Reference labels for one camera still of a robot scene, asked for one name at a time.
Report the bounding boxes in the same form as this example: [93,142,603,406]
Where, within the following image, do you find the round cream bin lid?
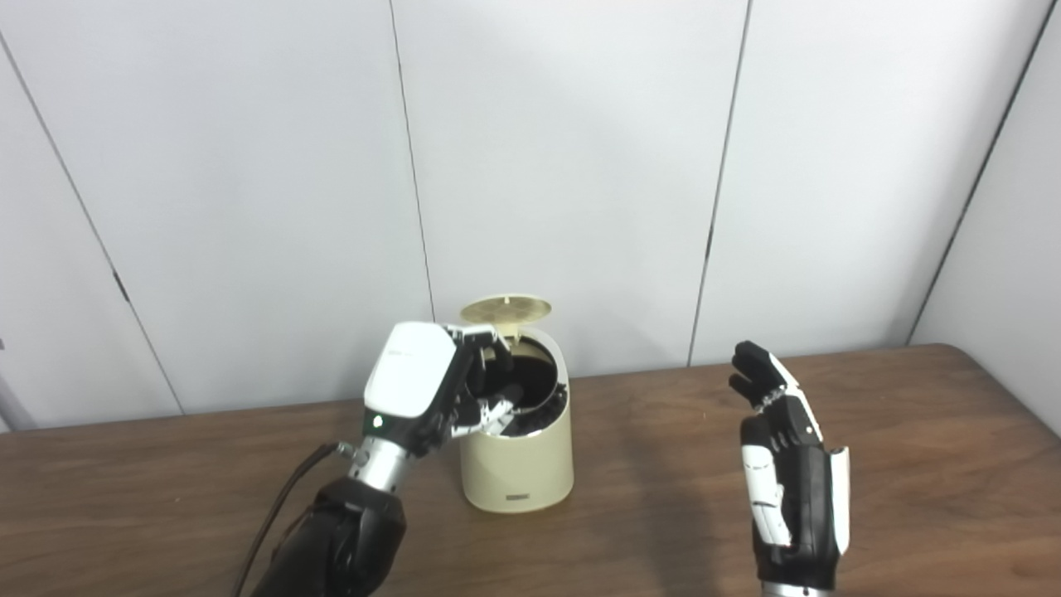
[460,294,553,337]

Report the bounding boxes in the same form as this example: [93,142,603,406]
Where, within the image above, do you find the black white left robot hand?
[363,322,525,457]

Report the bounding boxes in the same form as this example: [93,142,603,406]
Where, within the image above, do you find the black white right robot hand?
[729,341,850,591]

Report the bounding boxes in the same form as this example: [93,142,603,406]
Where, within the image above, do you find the cream-colored bin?
[458,294,574,513]

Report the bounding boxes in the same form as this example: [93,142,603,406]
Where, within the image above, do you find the black bin liner bag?
[477,340,569,436]

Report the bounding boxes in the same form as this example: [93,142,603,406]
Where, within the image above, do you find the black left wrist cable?
[230,442,359,597]

